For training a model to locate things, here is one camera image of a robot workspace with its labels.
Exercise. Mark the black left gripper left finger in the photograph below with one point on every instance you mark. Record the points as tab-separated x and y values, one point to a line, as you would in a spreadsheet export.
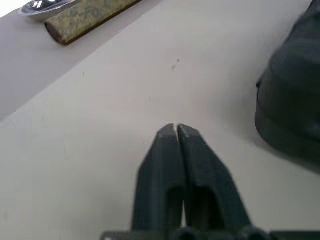
160	175

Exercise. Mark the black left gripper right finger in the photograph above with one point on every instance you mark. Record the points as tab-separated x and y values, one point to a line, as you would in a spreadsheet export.
212	180

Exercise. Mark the black plastic tool case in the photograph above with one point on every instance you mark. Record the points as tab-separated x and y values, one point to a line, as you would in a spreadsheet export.
292	87

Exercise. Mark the long patterned olive box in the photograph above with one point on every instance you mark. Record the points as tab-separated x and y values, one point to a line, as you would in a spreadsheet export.
85	20

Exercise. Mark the small steel bowl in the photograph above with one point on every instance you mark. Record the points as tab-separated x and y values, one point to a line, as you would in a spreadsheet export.
45	8

